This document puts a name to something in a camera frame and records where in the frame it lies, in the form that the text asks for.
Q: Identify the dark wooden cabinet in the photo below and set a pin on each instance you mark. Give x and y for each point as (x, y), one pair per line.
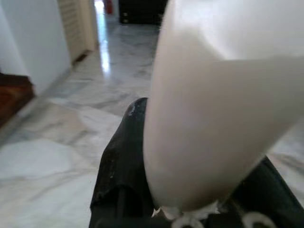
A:
(140, 12)

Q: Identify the cream louvered door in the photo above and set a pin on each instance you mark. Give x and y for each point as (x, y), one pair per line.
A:
(76, 26)

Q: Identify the red canister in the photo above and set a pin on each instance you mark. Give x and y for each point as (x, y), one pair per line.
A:
(109, 6)

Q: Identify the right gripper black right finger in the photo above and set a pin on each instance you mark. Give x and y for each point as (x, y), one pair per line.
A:
(268, 202)

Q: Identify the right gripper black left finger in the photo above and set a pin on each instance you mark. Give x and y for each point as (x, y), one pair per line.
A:
(118, 171)

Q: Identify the dark brown wooden floor piece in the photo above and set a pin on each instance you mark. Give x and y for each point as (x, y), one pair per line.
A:
(13, 97)

